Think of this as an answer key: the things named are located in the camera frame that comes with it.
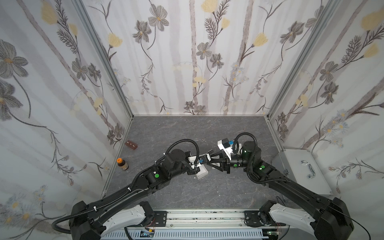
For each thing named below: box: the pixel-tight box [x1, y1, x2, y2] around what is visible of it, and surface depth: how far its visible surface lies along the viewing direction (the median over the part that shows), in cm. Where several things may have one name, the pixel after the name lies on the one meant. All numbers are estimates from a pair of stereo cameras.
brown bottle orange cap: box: [116, 157, 129, 171], surface depth 90 cm
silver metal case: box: [271, 149, 334, 197], surface depth 78 cm
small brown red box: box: [125, 140, 138, 150], surface depth 103 cm
